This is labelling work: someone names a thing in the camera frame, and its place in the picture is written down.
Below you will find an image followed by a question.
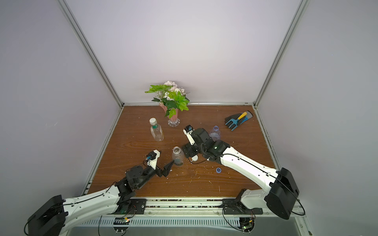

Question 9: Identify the aluminium corner frame post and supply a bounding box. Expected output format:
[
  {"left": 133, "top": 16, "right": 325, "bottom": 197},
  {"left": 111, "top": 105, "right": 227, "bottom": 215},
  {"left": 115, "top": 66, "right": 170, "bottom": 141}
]
[
  {"left": 254, "top": 0, "right": 309, "bottom": 108},
  {"left": 57, "top": 0, "right": 125, "bottom": 109}
]

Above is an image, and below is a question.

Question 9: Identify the teal print clear bottle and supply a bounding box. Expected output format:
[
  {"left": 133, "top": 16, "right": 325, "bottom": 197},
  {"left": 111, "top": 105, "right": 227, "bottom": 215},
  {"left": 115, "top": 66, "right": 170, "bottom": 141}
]
[{"left": 172, "top": 146, "right": 185, "bottom": 166}]

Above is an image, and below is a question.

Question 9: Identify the black blue work glove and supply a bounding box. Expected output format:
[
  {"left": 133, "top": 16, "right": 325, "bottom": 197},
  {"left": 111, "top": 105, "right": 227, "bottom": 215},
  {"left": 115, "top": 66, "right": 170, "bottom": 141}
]
[{"left": 224, "top": 111, "right": 253, "bottom": 130}]

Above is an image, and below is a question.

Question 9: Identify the aluminium corner frame post left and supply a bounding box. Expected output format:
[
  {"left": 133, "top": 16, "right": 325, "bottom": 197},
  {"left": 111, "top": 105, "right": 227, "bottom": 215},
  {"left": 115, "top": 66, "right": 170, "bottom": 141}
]
[{"left": 57, "top": 0, "right": 125, "bottom": 109}]

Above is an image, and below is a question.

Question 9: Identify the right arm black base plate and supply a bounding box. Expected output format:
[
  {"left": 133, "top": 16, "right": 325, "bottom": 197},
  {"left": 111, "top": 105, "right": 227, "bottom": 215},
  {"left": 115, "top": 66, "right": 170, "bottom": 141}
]
[{"left": 218, "top": 199, "right": 263, "bottom": 215}]

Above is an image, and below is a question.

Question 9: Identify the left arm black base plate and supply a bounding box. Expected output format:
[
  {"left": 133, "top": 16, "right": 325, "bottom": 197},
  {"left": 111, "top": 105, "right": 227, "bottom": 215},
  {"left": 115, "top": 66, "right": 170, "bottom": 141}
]
[{"left": 113, "top": 198, "right": 147, "bottom": 215}]

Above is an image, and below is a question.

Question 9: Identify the pink vase with flowers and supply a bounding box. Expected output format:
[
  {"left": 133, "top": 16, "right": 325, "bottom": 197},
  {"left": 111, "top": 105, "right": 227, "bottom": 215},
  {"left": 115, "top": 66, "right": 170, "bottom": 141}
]
[{"left": 145, "top": 81, "right": 190, "bottom": 127}]

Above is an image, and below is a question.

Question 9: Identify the blue label water bottle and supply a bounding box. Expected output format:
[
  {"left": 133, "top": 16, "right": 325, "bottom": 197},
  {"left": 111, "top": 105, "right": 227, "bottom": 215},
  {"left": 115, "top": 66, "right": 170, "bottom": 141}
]
[{"left": 209, "top": 125, "right": 221, "bottom": 142}]

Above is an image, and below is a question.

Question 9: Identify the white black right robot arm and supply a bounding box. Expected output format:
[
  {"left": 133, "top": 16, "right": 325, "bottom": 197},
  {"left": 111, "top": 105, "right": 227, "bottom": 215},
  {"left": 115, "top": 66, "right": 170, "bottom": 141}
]
[{"left": 182, "top": 125, "right": 299, "bottom": 220}]

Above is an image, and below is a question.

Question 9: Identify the blue yellow garden hand rake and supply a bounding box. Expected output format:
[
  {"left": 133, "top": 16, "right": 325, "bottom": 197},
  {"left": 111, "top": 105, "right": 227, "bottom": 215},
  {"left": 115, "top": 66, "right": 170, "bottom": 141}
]
[{"left": 225, "top": 112, "right": 247, "bottom": 131}]

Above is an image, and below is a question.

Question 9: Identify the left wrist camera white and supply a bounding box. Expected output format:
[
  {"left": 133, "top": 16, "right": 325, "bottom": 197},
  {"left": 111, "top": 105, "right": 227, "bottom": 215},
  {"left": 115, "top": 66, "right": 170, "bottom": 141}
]
[{"left": 146, "top": 149, "right": 160, "bottom": 170}]

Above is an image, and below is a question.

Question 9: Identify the green label clear bottle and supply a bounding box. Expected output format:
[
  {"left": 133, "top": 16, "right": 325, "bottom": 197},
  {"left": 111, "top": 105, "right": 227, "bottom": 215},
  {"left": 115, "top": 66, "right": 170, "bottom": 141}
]
[{"left": 150, "top": 123, "right": 164, "bottom": 142}]

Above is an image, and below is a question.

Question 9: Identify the aluminium corner frame post right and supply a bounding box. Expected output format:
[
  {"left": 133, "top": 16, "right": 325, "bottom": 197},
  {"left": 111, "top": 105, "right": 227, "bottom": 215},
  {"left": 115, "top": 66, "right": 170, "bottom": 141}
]
[{"left": 254, "top": 0, "right": 309, "bottom": 108}]

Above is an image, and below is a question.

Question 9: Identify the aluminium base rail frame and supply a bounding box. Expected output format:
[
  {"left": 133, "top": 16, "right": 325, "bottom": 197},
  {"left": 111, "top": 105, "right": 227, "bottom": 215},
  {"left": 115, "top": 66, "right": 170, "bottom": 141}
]
[{"left": 66, "top": 190, "right": 314, "bottom": 236}]

